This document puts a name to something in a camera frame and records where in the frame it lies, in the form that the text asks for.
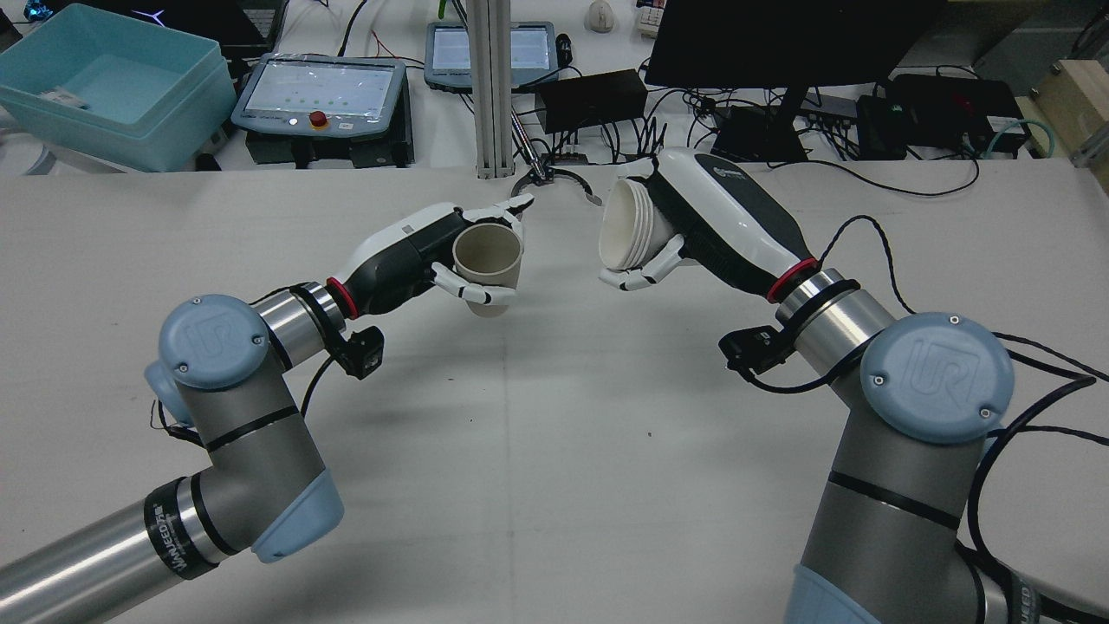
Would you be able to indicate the black electronics box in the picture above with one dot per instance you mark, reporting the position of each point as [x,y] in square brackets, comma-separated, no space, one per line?
[944,104]

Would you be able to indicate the left grey UR5e arm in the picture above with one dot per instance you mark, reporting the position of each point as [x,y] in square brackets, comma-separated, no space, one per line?
[234,451]

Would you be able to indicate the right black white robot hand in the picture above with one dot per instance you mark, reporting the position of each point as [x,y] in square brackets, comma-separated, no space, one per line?
[736,225]

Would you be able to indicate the white paper cup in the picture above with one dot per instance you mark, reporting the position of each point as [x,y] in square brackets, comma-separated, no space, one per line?
[624,225]

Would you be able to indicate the teach pendant with red button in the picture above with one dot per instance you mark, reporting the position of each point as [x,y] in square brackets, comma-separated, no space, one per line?
[321,91]

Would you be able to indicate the aluminium extrusion post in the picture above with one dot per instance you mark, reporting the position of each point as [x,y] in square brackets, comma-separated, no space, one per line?
[491,87]

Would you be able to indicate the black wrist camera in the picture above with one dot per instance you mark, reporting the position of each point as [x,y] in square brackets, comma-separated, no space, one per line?
[364,354]
[754,347]

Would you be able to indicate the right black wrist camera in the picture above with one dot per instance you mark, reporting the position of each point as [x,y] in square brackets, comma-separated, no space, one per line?
[754,347]

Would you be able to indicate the white computer mouse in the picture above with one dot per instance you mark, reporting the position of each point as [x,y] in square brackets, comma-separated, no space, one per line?
[599,16]

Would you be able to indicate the beige paper cup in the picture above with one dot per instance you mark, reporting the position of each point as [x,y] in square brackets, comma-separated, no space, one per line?
[489,260]

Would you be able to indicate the right grey UR5e arm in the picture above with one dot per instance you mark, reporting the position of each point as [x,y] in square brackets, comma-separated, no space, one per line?
[901,485]

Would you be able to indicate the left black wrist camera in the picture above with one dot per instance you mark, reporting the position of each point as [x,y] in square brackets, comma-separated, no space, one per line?
[364,354]

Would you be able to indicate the black rectangular box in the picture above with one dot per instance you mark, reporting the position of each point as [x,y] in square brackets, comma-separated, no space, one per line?
[593,100]

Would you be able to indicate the grey teach pendant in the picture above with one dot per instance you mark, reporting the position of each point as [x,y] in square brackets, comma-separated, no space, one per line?
[528,52]

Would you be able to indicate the black computer monitor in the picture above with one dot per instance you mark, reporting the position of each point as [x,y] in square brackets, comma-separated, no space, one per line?
[780,43]

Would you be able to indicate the wooden box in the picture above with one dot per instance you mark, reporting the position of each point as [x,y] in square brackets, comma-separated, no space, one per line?
[1079,104]

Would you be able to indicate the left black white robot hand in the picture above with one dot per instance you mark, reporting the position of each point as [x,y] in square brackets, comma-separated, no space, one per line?
[398,260]

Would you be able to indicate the light blue plastic bin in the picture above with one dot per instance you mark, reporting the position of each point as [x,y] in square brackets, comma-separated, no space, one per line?
[113,95]

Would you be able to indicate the black laptop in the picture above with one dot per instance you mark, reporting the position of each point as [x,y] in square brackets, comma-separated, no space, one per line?
[217,26]

